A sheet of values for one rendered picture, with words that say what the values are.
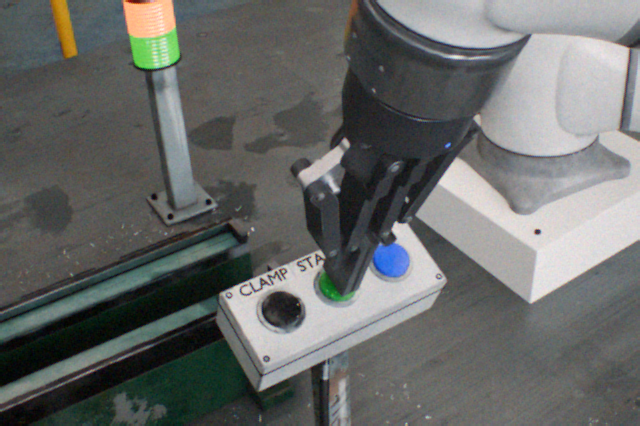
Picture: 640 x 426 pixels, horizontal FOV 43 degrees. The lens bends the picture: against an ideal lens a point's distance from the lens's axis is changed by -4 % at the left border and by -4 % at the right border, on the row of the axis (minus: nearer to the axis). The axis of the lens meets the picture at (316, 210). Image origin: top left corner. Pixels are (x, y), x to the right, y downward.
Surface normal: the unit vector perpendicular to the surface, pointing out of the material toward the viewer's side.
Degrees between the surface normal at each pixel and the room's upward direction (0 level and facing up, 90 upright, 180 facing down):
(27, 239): 0
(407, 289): 23
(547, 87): 89
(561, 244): 90
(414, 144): 110
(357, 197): 90
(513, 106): 92
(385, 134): 102
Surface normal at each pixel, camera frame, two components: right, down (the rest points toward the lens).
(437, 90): -0.11, 0.82
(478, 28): 0.04, 0.92
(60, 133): -0.05, -0.80
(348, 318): 0.16, -0.55
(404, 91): -0.39, 0.73
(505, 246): -0.83, 0.36
